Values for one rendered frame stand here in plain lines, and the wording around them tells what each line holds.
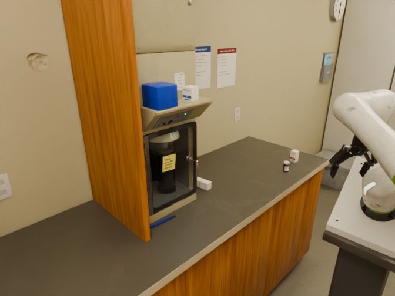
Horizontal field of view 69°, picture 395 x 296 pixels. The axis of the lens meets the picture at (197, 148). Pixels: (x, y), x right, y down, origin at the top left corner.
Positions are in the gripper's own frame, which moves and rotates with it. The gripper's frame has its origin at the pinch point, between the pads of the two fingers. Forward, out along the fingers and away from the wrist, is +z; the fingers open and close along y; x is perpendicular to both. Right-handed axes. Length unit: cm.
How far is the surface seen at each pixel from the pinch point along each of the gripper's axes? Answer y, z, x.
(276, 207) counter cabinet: 17, 45, -20
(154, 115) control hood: 82, -28, -5
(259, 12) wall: 10, -31, -147
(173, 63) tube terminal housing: 75, -38, -30
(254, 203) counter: 34.0, 31.6, -11.6
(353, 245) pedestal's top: 0.1, 21.6, 21.7
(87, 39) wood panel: 109, -48, -30
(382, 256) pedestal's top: -7.8, 19.4, 28.5
